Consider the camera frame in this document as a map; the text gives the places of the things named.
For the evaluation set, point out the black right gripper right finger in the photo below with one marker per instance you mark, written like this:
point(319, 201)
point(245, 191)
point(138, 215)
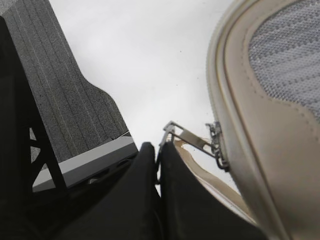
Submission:
point(190, 211)

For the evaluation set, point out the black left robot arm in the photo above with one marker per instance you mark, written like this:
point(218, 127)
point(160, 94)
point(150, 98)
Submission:
point(32, 190)

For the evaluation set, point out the cream bag with mesh lid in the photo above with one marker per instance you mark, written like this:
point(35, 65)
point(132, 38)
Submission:
point(263, 81)

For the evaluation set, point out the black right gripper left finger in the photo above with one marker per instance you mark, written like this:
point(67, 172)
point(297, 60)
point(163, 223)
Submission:
point(128, 211)

